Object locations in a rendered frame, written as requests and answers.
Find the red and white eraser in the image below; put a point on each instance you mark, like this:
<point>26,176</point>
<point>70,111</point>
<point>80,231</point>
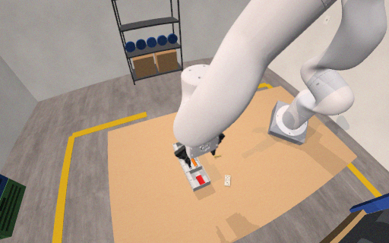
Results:
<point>199,178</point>

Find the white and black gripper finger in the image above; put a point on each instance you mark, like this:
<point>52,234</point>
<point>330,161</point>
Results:
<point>181,153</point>
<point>221,137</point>

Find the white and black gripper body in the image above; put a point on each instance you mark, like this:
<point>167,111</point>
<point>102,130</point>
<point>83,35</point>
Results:
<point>194,152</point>

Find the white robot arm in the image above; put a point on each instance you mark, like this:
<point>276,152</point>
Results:
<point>218,94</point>

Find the white domino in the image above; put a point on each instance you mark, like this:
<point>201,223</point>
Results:
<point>227,180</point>

